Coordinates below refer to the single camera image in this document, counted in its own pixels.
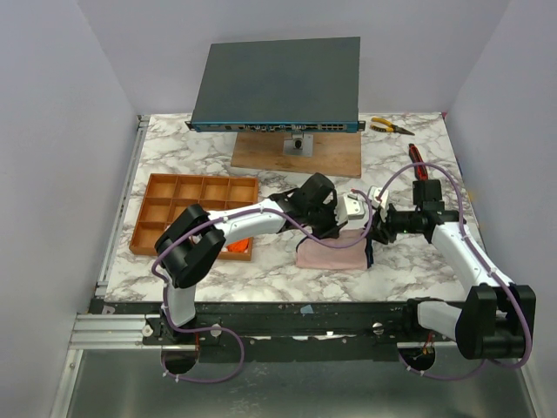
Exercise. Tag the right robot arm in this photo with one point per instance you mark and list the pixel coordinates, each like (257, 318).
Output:
(496, 320)

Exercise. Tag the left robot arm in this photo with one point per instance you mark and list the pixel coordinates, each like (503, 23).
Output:
(188, 248)

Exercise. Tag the black mounting rail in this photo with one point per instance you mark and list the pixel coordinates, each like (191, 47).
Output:
(223, 332)

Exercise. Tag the pink navy-trimmed underwear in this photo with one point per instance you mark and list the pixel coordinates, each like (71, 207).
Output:
(310, 254)

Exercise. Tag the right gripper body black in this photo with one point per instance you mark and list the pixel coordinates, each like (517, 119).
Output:
(385, 228)

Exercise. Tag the orange rolled cloth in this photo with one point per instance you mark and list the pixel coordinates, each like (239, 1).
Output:
(240, 246)

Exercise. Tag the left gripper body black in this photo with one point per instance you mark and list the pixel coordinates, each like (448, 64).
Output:
(323, 221)

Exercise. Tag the brown compartment tray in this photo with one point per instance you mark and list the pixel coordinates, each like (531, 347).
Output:
(168, 195)

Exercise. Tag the aluminium frame rail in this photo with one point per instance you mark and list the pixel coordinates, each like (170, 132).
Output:
(105, 330)

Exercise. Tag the wooden base board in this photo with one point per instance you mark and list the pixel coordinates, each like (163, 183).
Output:
(332, 154)

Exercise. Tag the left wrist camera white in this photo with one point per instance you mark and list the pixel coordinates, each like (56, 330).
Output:
(349, 208)

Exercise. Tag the grey metal stand bracket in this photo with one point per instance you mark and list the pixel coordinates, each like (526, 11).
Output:
(298, 144)

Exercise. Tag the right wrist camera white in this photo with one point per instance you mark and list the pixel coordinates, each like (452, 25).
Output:
(380, 200)

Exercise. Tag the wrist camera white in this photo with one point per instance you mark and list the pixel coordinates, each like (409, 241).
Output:
(349, 208)
(380, 200)

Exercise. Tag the network switch grey blue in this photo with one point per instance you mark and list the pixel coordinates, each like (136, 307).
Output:
(299, 85)

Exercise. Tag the yellow handled pliers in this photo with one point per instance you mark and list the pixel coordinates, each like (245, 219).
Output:
(385, 126)

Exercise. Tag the red black utility knife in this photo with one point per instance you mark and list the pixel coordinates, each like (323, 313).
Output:
(420, 171)

